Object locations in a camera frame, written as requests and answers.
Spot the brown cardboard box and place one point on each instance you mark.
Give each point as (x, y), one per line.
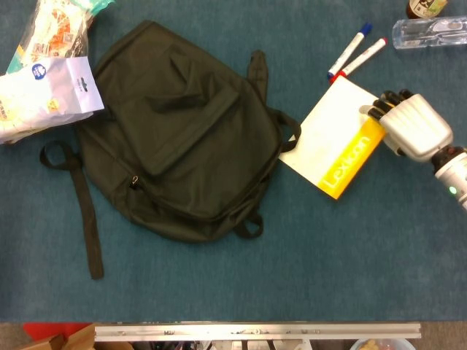
(78, 337)

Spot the teal plastic package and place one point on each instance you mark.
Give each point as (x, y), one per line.
(98, 5)

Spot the red flat object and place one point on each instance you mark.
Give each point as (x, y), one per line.
(44, 328)

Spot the black fabric backpack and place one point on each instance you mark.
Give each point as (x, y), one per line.
(182, 127)

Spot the blue capped whiteboard marker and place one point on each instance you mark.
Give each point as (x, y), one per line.
(350, 49)

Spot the aluminium rail profile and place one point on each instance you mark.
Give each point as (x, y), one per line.
(255, 331)

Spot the clear snack bag orange print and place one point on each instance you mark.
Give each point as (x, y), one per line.
(51, 33)

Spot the white snack bag blue logo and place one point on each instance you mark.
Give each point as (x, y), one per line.
(36, 98)

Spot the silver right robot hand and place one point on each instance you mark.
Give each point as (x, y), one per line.
(416, 127)

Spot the clear plastic pencil case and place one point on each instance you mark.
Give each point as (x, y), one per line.
(419, 33)

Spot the light blue round container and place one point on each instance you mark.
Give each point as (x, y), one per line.
(379, 344)

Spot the white yellow Lexicon book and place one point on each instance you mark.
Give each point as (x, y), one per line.
(328, 138)

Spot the red capped whiteboard marker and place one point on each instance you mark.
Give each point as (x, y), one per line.
(365, 54)

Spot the brown glass bottle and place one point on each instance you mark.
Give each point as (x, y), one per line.
(425, 7)

